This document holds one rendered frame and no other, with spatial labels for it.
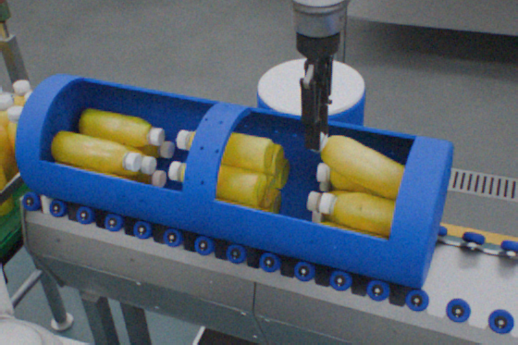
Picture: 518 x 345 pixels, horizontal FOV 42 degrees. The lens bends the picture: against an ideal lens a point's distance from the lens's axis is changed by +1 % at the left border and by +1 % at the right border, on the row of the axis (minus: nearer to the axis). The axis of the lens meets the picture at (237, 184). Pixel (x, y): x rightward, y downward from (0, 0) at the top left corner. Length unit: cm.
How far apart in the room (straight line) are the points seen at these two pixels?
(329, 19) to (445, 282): 61
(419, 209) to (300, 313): 39
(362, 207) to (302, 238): 12
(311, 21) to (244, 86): 269
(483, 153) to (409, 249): 218
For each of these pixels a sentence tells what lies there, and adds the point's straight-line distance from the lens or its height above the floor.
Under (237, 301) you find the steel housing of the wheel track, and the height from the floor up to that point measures 85.
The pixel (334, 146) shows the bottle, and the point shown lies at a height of 122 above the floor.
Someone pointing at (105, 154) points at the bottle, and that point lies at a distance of 146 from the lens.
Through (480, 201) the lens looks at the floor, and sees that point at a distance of 310.
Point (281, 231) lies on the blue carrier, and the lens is 128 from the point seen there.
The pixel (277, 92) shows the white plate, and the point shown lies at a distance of 178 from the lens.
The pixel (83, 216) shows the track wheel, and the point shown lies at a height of 96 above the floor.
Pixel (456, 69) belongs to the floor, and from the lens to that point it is 398.
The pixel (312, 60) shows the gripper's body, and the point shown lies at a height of 140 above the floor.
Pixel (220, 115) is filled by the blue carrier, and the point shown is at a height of 123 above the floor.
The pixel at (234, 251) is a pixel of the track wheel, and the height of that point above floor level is 97.
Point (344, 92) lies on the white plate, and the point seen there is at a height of 104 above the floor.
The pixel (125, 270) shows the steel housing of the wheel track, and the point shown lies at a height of 85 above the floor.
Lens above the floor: 198
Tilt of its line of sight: 40 degrees down
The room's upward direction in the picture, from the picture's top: 5 degrees counter-clockwise
